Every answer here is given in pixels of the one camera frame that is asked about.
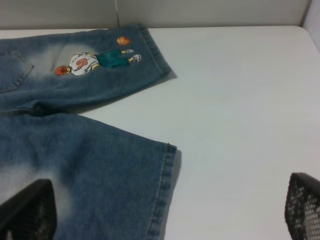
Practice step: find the children's blue denim shorts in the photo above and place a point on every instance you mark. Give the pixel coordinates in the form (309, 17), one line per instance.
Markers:
(109, 184)

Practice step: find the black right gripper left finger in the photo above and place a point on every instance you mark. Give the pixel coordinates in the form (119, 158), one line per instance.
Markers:
(31, 214)

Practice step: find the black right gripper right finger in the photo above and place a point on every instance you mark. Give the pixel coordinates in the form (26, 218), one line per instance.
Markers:
(302, 207)

